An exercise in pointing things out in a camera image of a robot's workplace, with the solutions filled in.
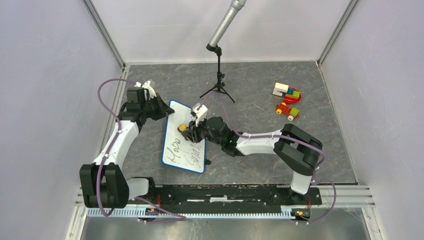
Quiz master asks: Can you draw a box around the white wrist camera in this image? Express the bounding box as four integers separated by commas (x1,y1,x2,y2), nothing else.
134,80,157,101
190,102,208,127

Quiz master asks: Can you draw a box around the silver microphone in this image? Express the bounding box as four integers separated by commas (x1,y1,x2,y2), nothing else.
206,0,246,52

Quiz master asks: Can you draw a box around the blue framed whiteboard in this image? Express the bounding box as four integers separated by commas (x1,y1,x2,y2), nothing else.
161,100,207,174

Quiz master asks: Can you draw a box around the black tripod mic stand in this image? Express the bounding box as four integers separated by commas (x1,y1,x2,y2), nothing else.
199,43,236,103

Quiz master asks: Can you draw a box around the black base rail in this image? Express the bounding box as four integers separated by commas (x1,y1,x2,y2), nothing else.
145,184,323,214

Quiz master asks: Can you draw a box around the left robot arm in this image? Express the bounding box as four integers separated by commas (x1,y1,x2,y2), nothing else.
79,86,175,209

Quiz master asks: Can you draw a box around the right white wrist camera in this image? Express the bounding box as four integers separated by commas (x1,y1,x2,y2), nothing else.
190,102,208,127

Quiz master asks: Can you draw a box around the colourful toy block stack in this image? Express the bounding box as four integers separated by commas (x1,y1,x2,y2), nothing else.
272,82,302,105

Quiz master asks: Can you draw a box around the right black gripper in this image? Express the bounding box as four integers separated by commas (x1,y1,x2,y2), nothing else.
181,117,223,148

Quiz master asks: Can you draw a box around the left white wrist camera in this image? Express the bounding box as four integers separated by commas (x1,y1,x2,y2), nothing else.
134,80,157,101

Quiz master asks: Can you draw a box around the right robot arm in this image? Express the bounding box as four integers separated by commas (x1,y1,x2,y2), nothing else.
177,117,324,204

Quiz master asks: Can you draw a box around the red toy block car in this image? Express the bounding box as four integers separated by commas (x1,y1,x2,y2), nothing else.
275,102,300,122

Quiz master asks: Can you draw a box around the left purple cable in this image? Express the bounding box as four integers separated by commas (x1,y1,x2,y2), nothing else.
96,78,189,223

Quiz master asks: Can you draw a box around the yellow bone-shaped eraser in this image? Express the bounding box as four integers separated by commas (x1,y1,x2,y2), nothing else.
177,123,187,133

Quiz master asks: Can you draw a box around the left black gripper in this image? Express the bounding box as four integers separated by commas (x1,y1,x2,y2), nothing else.
141,93,175,121

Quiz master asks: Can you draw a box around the white cable duct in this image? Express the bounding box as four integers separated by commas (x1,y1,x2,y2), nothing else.
86,205,312,221

